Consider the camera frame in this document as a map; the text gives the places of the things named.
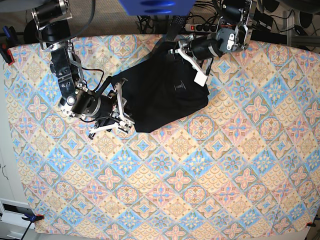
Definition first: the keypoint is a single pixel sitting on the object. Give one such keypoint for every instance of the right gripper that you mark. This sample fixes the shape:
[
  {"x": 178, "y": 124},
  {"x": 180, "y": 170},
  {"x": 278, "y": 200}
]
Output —
[{"x": 103, "y": 107}]

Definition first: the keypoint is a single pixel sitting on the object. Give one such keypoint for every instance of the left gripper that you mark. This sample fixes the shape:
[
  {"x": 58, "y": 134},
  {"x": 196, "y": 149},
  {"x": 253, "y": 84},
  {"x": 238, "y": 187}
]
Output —
[{"x": 202, "y": 48}]

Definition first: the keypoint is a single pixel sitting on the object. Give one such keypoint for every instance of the black T-shirt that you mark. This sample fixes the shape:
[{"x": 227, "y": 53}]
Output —
[{"x": 159, "y": 92}]

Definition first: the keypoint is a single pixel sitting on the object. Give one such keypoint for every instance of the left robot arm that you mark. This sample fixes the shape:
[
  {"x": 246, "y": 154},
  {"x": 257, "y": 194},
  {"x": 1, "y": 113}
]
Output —
[{"x": 233, "y": 32}]

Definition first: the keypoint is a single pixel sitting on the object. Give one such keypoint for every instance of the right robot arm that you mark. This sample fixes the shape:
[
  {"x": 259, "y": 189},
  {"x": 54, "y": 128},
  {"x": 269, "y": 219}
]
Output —
[{"x": 54, "y": 35}]

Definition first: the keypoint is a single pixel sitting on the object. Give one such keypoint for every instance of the white power strip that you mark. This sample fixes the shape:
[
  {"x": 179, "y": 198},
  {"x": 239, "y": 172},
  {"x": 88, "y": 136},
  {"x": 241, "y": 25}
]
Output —
[{"x": 200, "y": 28}]

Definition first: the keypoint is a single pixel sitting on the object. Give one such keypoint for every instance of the blue clamp top left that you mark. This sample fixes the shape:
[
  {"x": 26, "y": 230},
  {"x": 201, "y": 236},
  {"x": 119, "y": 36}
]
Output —
[{"x": 5, "y": 51}]

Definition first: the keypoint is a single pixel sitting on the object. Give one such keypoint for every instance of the blue clamp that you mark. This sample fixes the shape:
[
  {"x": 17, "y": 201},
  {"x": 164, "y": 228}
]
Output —
[
  {"x": 5, "y": 51},
  {"x": 32, "y": 218}
]

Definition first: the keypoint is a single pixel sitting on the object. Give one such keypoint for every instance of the patterned tablecloth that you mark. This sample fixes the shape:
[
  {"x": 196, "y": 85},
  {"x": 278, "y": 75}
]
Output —
[{"x": 245, "y": 166}]

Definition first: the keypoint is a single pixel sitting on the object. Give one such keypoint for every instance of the blue clamp bottom left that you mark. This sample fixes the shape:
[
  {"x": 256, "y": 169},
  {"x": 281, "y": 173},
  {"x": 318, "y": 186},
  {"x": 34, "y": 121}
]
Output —
[{"x": 32, "y": 218}]

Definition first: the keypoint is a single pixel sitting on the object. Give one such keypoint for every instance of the white cabinet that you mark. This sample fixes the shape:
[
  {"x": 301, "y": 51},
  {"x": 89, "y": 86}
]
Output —
[{"x": 8, "y": 180}]

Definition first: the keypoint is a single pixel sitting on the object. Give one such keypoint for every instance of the orange clamp bottom right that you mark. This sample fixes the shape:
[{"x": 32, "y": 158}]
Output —
[{"x": 311, "y": 224}]

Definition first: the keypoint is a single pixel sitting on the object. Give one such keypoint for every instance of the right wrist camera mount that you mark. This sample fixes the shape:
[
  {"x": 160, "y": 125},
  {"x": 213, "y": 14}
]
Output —
[{"x": 104, "y": 123}]

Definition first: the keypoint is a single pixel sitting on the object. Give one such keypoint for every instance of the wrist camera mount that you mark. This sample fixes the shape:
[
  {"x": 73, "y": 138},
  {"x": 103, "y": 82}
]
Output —
[
  {"x": 202, "y": 75},
  {"x": 104, "y": 123}
]

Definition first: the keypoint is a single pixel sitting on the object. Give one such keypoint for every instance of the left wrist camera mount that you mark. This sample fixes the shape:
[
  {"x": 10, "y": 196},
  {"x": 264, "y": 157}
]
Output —
[{"x": 202, "y": 75}]

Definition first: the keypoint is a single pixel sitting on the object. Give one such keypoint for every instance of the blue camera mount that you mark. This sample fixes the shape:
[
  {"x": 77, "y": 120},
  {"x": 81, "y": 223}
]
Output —
[{"x": 157, "y": 7}]

